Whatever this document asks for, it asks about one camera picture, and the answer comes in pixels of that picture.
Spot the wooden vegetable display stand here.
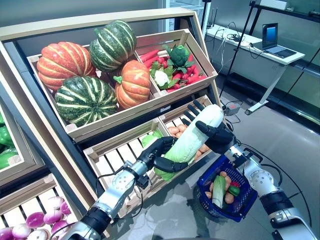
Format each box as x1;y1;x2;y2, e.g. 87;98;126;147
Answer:
0;6;227;240

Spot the small napa cabbage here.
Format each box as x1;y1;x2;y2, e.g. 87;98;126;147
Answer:
211;174;227;209

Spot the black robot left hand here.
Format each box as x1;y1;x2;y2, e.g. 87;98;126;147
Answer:
138;136;188;175

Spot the large orange pumpkin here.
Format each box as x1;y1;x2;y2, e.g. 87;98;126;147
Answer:
36;41;97;91

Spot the white cardboard box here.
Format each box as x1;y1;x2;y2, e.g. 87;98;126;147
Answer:
259;0;288;11

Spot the green bell pepper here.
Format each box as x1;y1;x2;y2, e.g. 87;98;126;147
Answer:
0;148;20;171
0;126;15;148
227;186;241;197

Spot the black metal rack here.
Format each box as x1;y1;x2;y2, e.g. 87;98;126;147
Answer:
249;0;320;106

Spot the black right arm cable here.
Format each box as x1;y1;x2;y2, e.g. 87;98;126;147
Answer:
236;142;310;203

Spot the green striped pumpkin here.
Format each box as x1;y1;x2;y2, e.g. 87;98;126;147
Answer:
54;75;118;128
89;19;138;73

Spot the open grey laptop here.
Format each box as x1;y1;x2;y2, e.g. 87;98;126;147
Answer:
259;22;301;60

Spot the purple white onion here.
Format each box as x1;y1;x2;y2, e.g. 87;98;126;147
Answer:
27;228;51;240
47;196;65;210
43;209;63;226
25;211;46;229
59;201;72;216
0;226;13;240
11;223;32;240
51;219;70;236

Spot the white cauliflower with leaves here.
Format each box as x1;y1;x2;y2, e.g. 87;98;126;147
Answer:
149;62;176;91

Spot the green broccoli head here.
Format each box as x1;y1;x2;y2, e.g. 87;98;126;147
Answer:
162;44;197;73

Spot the white office desk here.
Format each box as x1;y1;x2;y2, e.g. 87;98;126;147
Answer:
204;23;307;116

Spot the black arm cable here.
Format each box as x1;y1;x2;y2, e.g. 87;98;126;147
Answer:
96;169;146;221
236;142;310;203

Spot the black tripod stand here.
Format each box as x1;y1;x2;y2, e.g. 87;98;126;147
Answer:
217;0;258;101

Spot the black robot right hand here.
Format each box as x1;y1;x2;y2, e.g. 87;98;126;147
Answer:
181;99;236;155

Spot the blue plastic shopping basket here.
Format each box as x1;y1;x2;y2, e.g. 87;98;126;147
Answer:
196;153;259;223

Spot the small orange pumpkin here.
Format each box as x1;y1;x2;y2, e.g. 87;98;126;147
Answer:
112;59;152;110

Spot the grey power box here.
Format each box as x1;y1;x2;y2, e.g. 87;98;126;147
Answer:
222;101;242;116

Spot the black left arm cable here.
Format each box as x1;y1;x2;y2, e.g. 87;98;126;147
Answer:
96;169;146;221

